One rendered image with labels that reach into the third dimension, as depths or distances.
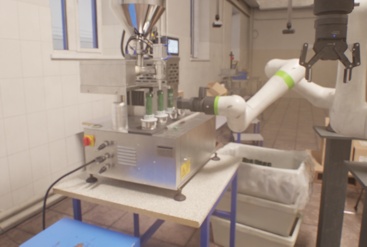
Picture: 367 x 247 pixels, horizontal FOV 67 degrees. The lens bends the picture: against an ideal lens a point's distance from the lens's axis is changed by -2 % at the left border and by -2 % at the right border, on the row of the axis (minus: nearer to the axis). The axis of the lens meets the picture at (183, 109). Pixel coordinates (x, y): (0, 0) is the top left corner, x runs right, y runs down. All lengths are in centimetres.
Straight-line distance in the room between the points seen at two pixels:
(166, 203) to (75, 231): 43
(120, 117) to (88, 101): 190
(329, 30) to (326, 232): 154
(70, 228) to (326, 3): 129
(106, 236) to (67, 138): 181
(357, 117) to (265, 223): 110
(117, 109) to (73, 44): 238
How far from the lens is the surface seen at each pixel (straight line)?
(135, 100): 164
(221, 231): 223
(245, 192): 203
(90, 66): 139
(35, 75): 274
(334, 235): 214
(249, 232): 211
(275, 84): 152
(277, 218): 202
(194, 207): 121
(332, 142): 190
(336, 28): 82
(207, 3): 706
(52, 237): 142
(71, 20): 364
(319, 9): 83
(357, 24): 122
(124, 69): 127
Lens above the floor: 133
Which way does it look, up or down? 9 degrees down
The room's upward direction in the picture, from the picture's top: straight up
